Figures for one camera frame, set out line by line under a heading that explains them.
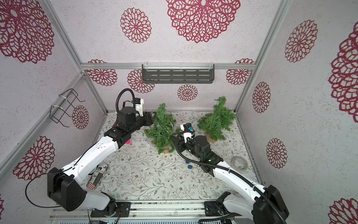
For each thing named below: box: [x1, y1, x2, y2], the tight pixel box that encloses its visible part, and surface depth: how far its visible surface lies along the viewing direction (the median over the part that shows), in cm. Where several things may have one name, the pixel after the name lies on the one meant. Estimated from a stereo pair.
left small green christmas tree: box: [144, 103, 178, 155], surface depth 78 cm
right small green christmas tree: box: [197, 96, 237, 144], surface depth 83 cm
